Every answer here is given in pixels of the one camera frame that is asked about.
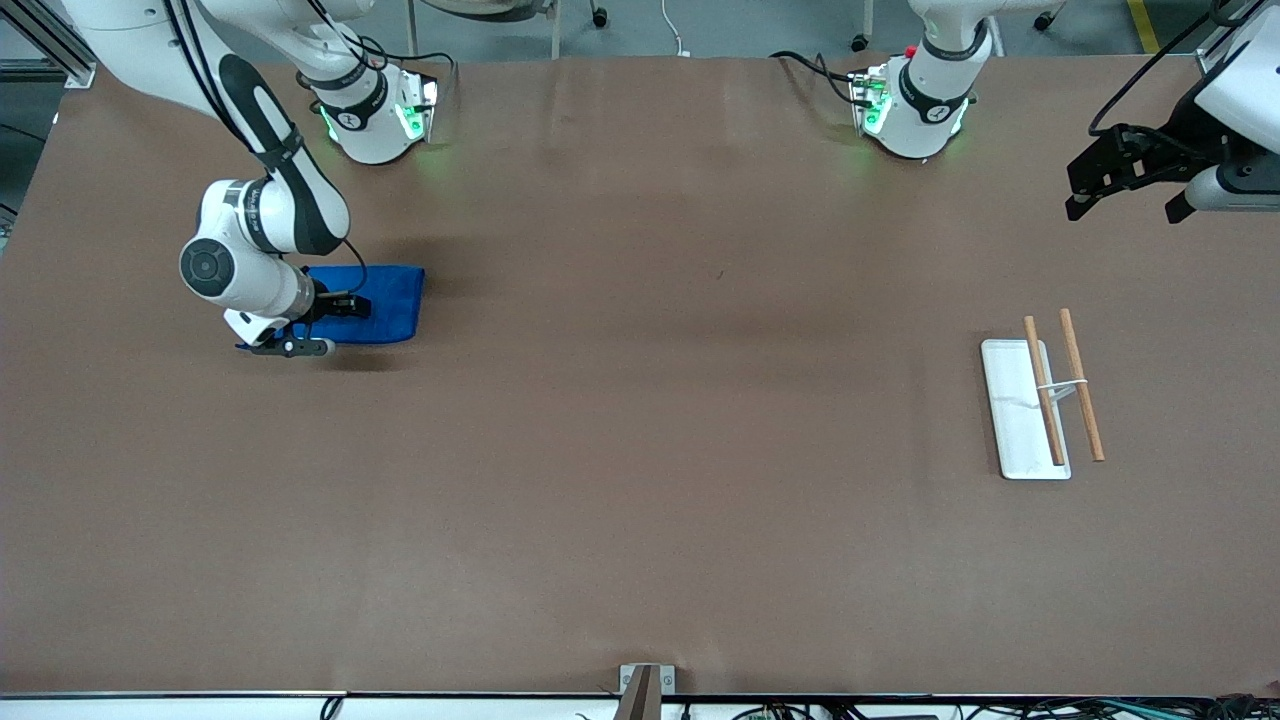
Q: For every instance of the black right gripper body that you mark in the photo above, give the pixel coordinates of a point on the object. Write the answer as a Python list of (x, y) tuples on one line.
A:
[(327, 302)]

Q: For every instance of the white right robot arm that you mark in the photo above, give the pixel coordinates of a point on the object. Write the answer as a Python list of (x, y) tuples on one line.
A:
[(225, 215)]

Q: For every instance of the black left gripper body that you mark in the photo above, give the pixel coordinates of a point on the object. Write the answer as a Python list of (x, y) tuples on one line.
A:
[(1178, 139)]

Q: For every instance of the blue microfibre towel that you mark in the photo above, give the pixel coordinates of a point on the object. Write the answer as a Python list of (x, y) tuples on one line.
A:
[(395, 300)]

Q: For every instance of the white towel rack wooden bars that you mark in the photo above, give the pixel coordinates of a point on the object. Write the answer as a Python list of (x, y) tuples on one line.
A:
[(1020, 420)]

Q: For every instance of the grey metal camera bracket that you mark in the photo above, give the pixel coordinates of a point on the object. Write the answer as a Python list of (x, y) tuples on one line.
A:
[(645, 690)]

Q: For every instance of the grey metal chair leg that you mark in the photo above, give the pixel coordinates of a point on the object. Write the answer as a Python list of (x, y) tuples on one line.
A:
[(556, 30), (411, 30)]

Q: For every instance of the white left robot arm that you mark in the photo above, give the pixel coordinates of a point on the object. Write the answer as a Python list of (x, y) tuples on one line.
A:
[(930, 90)]

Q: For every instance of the aluminium frame profile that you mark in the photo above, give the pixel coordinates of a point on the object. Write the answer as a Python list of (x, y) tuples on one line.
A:
[(1208, 60), (60, 55)]

